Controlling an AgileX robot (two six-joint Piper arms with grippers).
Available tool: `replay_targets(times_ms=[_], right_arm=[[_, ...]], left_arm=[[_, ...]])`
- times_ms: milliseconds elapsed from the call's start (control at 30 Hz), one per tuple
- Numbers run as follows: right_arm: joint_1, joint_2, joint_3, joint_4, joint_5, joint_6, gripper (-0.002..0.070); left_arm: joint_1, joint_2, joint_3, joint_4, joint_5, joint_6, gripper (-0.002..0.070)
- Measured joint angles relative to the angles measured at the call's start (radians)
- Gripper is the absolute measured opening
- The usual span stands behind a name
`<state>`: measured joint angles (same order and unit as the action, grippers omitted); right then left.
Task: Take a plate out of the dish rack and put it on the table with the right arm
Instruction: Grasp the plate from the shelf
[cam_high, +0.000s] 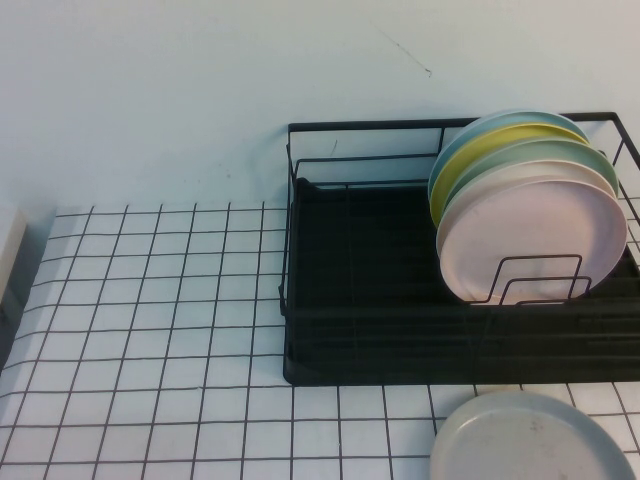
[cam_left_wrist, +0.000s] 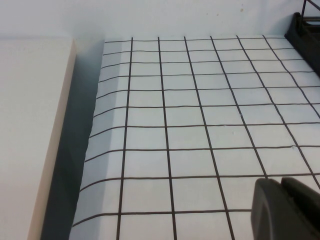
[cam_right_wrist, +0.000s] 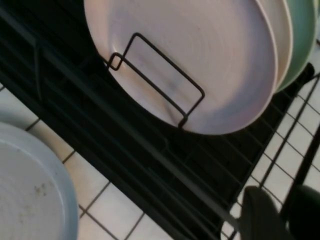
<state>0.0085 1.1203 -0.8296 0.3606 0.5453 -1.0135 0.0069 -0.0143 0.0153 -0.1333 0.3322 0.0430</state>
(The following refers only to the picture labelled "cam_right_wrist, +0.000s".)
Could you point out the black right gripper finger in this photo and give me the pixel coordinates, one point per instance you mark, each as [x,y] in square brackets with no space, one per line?
[260,220]

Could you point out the pink round plate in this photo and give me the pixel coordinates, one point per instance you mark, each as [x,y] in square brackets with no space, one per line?
[200,62]

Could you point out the cream round plate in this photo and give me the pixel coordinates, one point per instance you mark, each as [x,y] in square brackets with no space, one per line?
[285,45]

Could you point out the green round plate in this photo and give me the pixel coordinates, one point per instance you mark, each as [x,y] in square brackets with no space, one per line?
[302,37]

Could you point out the pale grey stained plate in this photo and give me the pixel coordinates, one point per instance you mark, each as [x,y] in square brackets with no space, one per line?
[30,187]

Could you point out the white grid tablecloth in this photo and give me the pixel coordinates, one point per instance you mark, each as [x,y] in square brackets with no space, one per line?
[112,212]

